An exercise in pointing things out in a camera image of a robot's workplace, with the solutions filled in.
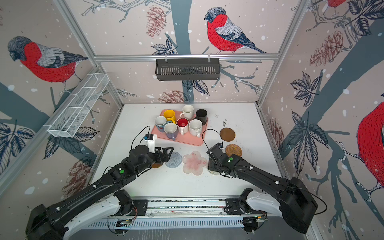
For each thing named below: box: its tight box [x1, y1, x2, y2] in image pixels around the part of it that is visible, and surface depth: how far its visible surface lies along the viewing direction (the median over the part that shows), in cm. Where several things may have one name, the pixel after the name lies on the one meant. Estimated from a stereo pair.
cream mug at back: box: [179, 104, 194, 120], surface depth 108 cm
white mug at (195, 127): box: [189, 119, 203, 138], surface depth 100 cm
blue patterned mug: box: [154, 115, 167, 133], surface depth 100 cm
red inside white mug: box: [176, 117, 189, 135], surface depth 100 cm
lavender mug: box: [164, 122, 178, 141], surface depth 100 cm
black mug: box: [196, 109, 208, 126], surface depth 105 cm
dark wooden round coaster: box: [220, 127, 236, 142], surface depth 103 cm
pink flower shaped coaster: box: [182, 150, 207, 176], surface depth 92 cm
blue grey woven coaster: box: [164, 152, 183, 169], surface depth 90 cm
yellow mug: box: [163, 109, 176, 124], surface depth 103 cm
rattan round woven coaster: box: [225, 144, 243, 157], surface depth 97 cm
